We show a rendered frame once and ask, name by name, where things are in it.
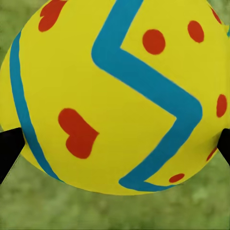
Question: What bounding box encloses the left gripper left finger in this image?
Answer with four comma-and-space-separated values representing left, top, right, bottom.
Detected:
0, 127, 25, 185

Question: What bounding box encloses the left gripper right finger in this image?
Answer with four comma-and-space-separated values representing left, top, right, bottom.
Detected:
217, 128, 230, 166

